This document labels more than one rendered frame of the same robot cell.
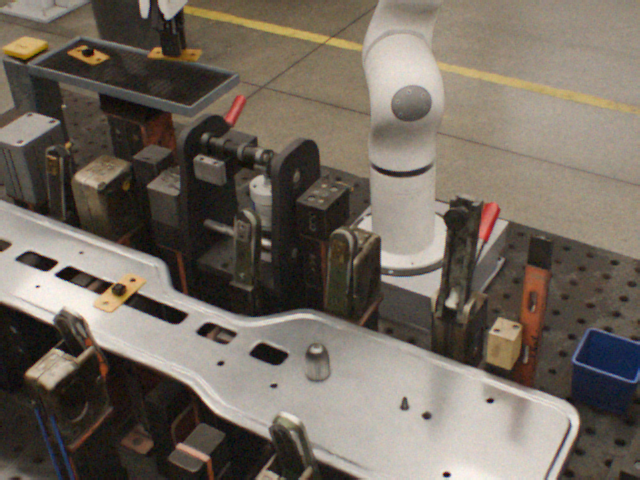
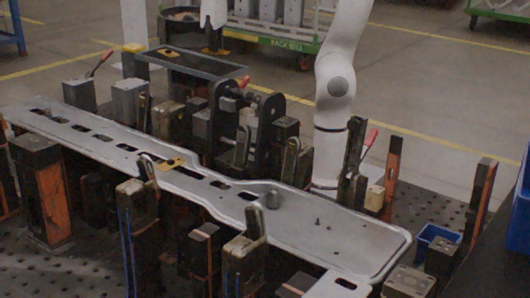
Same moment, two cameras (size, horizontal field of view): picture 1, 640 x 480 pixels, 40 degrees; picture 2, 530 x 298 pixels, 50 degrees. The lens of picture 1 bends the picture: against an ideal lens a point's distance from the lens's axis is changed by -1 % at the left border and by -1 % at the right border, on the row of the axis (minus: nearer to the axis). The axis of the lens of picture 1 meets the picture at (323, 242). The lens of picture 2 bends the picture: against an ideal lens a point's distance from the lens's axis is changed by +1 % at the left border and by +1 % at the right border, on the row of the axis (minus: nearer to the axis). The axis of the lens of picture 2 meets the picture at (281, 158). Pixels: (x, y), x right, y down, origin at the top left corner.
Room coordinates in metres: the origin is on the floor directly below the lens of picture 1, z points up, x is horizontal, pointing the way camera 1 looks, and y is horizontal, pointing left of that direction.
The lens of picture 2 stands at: (-0.32, -0.02, 1.73)
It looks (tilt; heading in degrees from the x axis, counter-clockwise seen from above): 28 degrees down; 1
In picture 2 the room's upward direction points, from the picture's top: 2 degrees clockwise
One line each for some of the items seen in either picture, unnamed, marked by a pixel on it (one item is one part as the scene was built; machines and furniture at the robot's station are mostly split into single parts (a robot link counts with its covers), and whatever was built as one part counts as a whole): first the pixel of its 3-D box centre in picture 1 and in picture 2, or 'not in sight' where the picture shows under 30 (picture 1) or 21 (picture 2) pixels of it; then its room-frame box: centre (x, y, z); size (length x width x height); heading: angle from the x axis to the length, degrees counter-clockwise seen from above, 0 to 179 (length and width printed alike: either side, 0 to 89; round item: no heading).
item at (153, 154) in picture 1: (170, 250); (199, 158); (1.24, 0.27, 0.90); 0.05 x 0.05 x 0.40; 58
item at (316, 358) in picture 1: (317, 363); (273, 199); (0.83, 0.02, 1.02); 0.03 x 0.03 x 0.07
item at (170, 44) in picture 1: (166, 39); (212, 41); (1.33, 0.23, 1.25); 0.03 x 0.03 x 0.07; 75
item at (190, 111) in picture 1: (131, 73); (190, 62); (1.42, 0.32, 1.16); 0.37 x 0.14 x 0.02; 58
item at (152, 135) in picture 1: (151, 185); (193, 127); (1.42, 0.32, 0.92); 0.10 x 0.08 x 0.45; 58
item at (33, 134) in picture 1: (52, 226); (136, 141); (1.33, 0.49, 0.90); 0.13 x 0.10 x 0.41; 148
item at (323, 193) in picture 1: (327, 302); (282, 187); (1.07, 0.00, 0.91); 0.07 x 0.05 x 0.42; 148
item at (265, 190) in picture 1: (257, 265); (246, 165); (1.13, 0.11, 0.94); 0.18 x 0.13 x 0.49; 58
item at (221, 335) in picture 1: (230, 409); (223, 235); (0.91, 0.15, 0.84); 0.12 x 0.05 x 0.29; 148
